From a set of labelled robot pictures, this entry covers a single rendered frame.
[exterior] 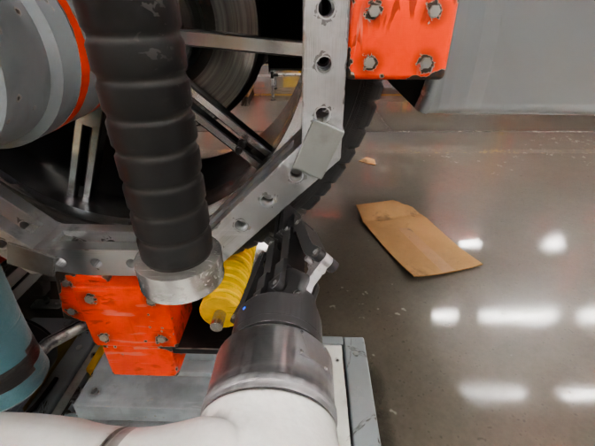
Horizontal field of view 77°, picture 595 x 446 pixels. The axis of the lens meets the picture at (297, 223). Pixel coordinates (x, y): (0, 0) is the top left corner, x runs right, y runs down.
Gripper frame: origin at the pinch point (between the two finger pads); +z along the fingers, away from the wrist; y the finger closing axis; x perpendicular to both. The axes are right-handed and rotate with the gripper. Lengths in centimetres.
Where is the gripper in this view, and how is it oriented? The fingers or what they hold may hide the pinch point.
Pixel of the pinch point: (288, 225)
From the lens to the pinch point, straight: 46.6
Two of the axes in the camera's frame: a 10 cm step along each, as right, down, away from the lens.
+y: 7.1, -6.0, -3.8
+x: -7.1, -6.2, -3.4
